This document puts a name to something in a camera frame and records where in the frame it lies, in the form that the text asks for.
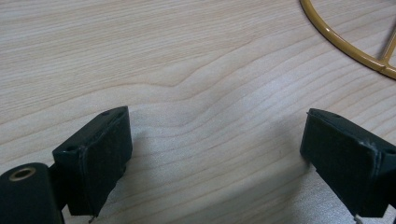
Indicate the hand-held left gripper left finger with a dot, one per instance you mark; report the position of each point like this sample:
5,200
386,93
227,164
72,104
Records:
93,155

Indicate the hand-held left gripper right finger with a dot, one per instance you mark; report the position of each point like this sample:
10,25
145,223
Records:
345,161

